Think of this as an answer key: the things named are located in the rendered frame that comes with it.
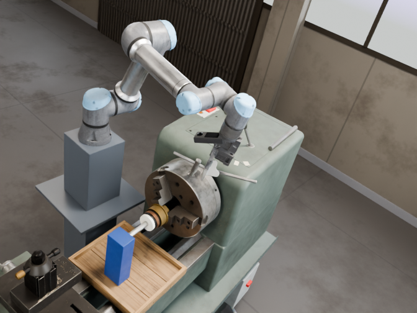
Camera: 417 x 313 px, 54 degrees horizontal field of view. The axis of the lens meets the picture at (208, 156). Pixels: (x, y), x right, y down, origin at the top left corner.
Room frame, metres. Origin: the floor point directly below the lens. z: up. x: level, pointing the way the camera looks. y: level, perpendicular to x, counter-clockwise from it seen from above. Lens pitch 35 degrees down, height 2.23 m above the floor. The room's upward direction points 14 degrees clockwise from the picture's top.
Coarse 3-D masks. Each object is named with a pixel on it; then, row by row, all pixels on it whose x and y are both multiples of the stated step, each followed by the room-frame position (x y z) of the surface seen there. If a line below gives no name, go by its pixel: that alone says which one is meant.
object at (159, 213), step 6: (156, 204) 1.17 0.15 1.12; (150, 210) 1.15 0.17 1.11; (156, 210) 1.14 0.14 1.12; (162, 210) 1.15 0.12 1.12; (168, 210) 1.18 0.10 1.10; (150, 216) 1.11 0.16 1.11; (156, 216) 1.12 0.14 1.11; (162, 216) 1.13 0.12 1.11; (156, 222) 1.10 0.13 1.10; (162, 222) 1.12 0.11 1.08
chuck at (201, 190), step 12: (168, 168) 1.28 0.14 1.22; (180, 168) 1.29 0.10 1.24; (168, 180) 1.26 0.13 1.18; (180, 180) 1.24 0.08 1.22; (192, 180) 1.24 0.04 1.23; (204, 180) 1.27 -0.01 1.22; (180, 192) 1.23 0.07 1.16; (192, 192) 1.20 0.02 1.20; (204, 192) 1.23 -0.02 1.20; (192, 204) 1.20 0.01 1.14; (204, 204) 1.20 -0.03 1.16; (204, 216) 1.18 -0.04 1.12; (168, 228) 1.24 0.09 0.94; (180, 228) 1.21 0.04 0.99
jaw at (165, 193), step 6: (162, 174) 1.28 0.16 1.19; (156, 180) 1.24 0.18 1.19; (162, 180) 1.24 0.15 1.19; (156, 186) 1.24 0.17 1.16; (162, 186) 1.23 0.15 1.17; (168, 186) 1.25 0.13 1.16; (156, 192) 1.21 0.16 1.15; (162, 192) 1.21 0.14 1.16; (168, 192) 1.24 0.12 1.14; (156, 198) 1.20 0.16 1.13; (162, 198) 1.20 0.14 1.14; (168, 198) 1.22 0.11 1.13; (162, 204) 1.18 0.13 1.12
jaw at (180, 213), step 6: (180, 204) 1.23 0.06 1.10; (174, 210) 1.19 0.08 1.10; (180, 210) 1.20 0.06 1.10; (186, 210) 1.20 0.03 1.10; (168, 216) 1.15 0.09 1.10; (174, 216) 1.16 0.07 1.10; (180, 216) 1.16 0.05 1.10; (186, 216) 1.17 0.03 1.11; (192, 216) 1.17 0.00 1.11; (198, 216) 1.18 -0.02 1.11; (168, 222) 1.15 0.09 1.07; (174, 222) 1.16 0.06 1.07; (180, 222) 1.15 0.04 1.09; (186, 222) 1.16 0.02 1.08; (192, 222) 1.14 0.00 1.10; (198, 222) 1.18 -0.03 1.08; (192, 228) 1.15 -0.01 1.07
